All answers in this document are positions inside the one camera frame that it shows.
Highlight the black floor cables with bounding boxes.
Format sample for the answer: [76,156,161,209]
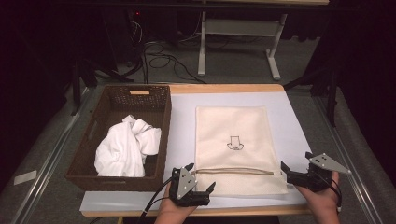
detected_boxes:
[141,38,207,85]

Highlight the white floor tape strip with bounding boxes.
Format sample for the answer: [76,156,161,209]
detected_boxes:
[13,170,38,187]

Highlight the metal floor rail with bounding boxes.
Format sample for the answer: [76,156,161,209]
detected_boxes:
[11,88,92,224]
[312,95,385,224]

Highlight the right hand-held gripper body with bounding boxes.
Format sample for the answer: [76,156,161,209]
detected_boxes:
[286,152,352,192]

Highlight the white shirt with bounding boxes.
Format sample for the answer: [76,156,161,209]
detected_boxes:
[93,114,163,178]

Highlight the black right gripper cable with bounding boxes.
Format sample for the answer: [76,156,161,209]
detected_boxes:
[323,176,344,214]

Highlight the brown wicker basket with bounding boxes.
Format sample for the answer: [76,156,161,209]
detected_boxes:
[64,84,173,192]

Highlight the black stand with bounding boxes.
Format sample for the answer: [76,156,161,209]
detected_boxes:
[282,66,341,128]
[70,58,135,117]

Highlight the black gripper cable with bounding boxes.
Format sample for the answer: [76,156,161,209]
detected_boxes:
[136,176,174,224]
[323,176,344,214]

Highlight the cream mesh laundry bag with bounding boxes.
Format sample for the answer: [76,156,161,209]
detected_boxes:
[190,105,289,198]

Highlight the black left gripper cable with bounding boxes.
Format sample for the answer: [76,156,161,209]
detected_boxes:
[136,176,174,224]

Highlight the person's left hand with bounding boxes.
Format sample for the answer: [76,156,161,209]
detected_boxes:
[154,186,198,224]

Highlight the person's right hand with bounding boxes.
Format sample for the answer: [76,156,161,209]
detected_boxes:
[295,172,342,224]

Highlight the white metal desk frame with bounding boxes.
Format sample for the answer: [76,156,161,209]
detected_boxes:
[192,0,331,81]

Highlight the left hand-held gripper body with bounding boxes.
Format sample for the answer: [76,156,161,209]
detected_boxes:
[169,167,211,208]

